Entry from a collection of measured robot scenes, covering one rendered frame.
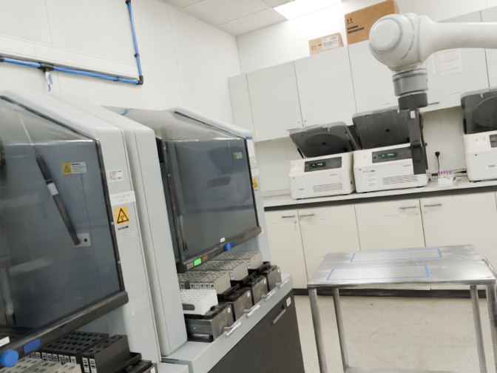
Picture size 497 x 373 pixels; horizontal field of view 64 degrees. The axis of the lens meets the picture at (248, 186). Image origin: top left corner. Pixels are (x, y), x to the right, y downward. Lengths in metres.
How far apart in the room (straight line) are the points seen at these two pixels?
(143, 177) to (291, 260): 2.69
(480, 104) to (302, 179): 1.52
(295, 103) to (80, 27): 2.01
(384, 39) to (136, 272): 0.88
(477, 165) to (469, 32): 2.42
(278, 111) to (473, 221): 1.94
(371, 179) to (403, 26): 2.54
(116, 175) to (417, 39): 0.83
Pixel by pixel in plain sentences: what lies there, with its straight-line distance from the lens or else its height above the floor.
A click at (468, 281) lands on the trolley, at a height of 0.81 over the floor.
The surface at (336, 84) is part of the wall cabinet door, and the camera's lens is 3.83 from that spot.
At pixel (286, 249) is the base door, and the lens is 3.77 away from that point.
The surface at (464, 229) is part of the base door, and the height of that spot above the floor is 0.56.
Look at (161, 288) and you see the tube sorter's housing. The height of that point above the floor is 0.95.
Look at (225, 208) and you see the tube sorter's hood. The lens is 1.59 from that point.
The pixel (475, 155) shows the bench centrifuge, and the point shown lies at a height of 1.10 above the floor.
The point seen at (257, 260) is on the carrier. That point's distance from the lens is 1.81.
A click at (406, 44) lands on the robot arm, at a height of 1.49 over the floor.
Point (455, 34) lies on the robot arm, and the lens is 1.04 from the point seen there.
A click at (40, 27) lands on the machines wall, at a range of 2.65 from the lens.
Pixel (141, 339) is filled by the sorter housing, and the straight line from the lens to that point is 1.24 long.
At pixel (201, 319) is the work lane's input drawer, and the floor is 0.81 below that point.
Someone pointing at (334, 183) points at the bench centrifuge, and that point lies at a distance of 3.52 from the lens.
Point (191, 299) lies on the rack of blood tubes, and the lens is 1.40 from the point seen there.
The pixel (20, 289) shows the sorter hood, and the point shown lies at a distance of 0.97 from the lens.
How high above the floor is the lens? 1.28
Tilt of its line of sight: 3 degrees down
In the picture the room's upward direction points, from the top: 9 degrees counter-clockwise
